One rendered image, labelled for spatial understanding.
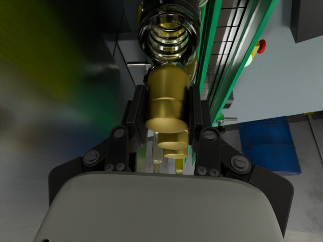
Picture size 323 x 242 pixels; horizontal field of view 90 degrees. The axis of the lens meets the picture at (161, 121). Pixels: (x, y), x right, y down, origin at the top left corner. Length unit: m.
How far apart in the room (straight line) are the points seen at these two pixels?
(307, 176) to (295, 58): 2.45
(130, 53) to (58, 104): 0.30
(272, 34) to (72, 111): 0.60
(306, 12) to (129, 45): 0.42
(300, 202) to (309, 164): 0.54
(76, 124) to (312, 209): 3.01
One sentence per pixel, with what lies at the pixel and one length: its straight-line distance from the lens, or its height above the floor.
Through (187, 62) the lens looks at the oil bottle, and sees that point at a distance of 0.17.
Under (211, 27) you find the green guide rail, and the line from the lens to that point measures 0.31.
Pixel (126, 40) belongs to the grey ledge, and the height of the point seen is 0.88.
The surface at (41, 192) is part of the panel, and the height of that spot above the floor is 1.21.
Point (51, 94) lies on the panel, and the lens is 0.20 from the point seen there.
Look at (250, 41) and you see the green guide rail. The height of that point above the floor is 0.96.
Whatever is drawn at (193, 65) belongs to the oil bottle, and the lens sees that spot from 0.20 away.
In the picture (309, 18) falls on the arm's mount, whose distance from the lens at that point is 0.58.
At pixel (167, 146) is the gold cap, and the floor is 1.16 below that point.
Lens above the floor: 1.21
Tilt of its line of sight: 23 degrees down
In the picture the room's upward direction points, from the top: 176 degrees counter-clockwise
